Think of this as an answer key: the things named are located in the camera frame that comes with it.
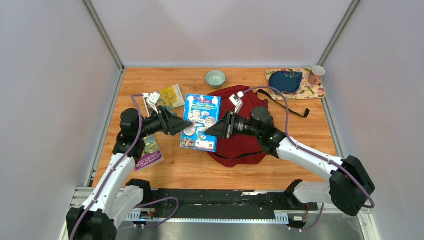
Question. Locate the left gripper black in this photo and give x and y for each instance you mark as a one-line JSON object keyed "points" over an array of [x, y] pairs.
{"points": [[175, 124]]}

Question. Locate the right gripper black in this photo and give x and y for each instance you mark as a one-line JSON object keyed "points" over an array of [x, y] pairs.
{"points": [[224, 127]]}

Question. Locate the blue comic paperback book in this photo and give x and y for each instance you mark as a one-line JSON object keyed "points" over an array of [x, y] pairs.
{"points": [[203, 112]]}

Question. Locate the dark red student backpack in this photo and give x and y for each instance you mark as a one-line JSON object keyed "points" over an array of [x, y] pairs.
{"points": [[244, 149]]}

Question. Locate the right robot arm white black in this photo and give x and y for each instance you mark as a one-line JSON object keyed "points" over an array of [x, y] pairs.
{"points": [[347, 185]]}

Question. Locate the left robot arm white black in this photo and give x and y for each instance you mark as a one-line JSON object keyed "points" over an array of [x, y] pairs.
{"points": [[112, 175]]}

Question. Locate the yellow teal cover book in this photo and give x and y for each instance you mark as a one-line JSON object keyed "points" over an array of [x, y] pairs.
{"points": [[170, 98]]}

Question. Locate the purple treehouse book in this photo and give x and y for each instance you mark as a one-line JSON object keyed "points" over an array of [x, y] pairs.
{"points": [[151, 155]]}

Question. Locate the pale green ceramic bowl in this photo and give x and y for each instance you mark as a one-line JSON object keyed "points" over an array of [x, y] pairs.
{"points": [[215, 78]]}

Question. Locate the dark blue leaf plate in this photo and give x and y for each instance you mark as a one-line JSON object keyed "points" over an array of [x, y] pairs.
{"points": [[286, 81]]}

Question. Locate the floral rectangular tray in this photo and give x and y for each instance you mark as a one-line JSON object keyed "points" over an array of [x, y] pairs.
{"points": [[306, 90]]}

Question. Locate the pink floral mug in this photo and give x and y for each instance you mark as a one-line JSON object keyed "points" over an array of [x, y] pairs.
{"points": [[315, 75]]}

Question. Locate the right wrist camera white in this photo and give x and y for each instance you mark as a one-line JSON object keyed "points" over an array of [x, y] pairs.
{"points": [[236, 100]]}

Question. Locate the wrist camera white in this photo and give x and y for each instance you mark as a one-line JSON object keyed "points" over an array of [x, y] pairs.
{"points": [[152, 100], [236, 100]]}

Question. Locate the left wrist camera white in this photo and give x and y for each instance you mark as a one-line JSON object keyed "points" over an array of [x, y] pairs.
{"points": [[152, 100]]}

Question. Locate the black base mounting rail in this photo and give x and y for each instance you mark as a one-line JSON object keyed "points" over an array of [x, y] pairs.
{"points": [[208, 204]]}

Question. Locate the aluminium frame rail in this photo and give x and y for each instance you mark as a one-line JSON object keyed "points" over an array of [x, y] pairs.
{"points": [[323, 222]]}

